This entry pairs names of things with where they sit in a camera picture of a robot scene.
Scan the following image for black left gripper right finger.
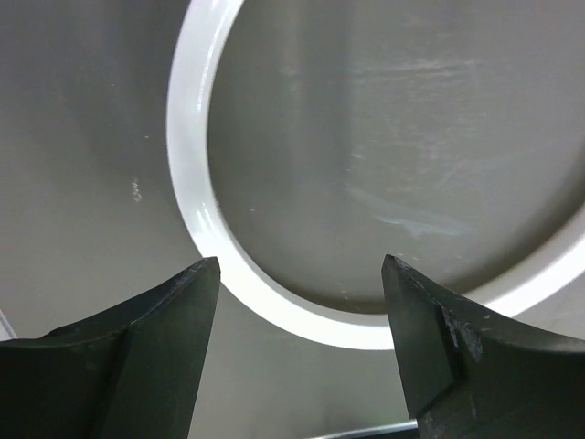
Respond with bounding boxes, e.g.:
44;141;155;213
381;255;584;438

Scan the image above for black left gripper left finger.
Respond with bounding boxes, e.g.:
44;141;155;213
1;257;220;438

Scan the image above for white trash bin rim ring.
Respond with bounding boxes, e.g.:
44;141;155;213
165;0;585;352

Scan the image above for aluminium frame rail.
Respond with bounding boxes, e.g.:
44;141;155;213
318;421;420;439

